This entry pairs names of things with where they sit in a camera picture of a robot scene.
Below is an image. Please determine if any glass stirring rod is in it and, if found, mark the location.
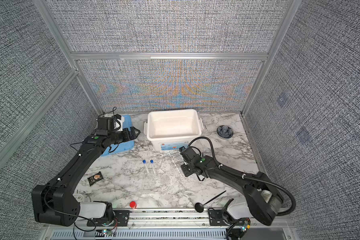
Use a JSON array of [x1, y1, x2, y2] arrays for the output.
[[168, 152, 181, 175]]

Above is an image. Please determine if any blue capped test tube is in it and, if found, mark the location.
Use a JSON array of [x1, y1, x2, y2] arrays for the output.
[[143, 160, 150, 175], [150, 160, 156, 174]]

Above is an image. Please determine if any white plastic storage bin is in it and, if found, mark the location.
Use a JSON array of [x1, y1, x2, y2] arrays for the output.
[[144, 109, 204, 152]]

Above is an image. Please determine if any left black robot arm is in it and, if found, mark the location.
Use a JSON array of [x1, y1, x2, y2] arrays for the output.
[[32, 115, 141, 227]]

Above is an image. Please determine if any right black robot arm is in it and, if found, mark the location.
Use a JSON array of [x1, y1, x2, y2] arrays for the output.
[[180, 147, 290, 226]]

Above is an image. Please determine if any blue plastic bin lid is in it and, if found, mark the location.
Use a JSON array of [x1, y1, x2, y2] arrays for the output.
[[100, 114, 135, 157]]

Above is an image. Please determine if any dark bowl with stones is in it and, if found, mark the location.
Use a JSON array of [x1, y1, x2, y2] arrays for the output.
[[217, 125, 234, 139]]

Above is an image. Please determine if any dark snack packet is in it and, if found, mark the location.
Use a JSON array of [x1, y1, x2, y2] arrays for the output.
[[88, 172, 104, 187]]

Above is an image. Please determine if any red bottle cap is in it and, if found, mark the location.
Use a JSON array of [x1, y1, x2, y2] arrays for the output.
[[130, 201, 137, 209]]

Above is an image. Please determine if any white analog clock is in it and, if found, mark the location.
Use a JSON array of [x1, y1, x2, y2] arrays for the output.
[[74, 194, 90, 203]]

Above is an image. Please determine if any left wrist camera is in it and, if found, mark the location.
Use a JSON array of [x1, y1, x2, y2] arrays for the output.
[[97, 114, 125, 133]]

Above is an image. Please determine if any black corrugated cable conduit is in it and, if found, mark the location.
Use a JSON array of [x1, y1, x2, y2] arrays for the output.
[[187, 136, 297, 217]]

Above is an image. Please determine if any black long handled ladle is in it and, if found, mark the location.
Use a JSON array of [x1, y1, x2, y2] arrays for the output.
[[194, 191, 226, 213]]

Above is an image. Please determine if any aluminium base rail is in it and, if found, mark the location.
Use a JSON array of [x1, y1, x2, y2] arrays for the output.
[[42, 208, 295, 231]]

